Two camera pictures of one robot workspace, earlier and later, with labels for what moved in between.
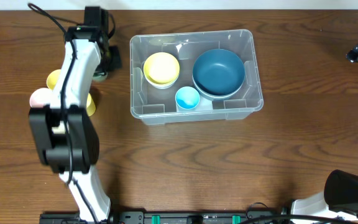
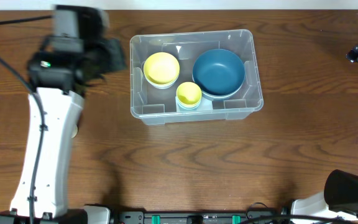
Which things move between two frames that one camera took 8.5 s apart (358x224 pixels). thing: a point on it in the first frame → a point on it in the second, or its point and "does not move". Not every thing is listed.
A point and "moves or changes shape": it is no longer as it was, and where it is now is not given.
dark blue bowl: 218,94 does not move
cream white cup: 59,129 → 76,132
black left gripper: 114,57 → 111,54
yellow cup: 90,106 → 189,95
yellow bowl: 161,70 does not move
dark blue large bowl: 218,73 does not move
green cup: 100,76 moves or changes shape
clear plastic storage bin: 194,78 does not move
